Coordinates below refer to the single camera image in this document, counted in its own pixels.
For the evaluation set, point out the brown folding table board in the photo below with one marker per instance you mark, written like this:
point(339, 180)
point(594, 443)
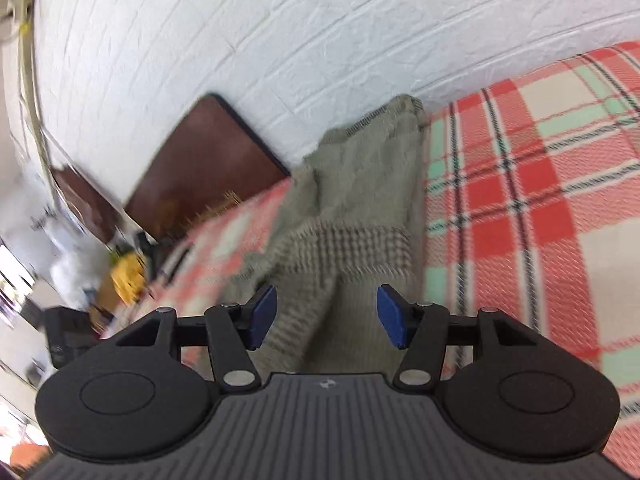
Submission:
point(205, 160)

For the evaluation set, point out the green checked shirt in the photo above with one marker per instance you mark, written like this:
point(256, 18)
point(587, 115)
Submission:
point(360, 200)

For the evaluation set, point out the orange cloth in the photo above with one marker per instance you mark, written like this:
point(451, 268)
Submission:
point(30, 455)

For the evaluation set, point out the black smartphone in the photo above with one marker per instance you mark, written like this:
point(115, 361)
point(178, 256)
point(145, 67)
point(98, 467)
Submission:
point(177, 262)

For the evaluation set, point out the red plaid blanket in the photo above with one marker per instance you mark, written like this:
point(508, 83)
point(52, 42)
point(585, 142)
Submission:
point(525, 185)

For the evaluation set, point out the brown wooden panel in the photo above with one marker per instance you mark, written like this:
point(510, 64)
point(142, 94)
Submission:
point(85, 200)

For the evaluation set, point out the small black tripod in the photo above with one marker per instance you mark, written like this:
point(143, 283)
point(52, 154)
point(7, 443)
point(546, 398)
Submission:
point(147, 255)

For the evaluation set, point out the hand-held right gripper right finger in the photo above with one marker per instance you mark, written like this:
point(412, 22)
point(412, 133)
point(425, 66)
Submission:
point(392, 317)

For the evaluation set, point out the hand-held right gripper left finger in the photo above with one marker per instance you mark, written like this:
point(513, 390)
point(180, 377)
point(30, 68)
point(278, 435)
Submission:
point(262, 317)

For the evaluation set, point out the white fluffy object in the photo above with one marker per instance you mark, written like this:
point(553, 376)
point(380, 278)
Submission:
point(75, 275)

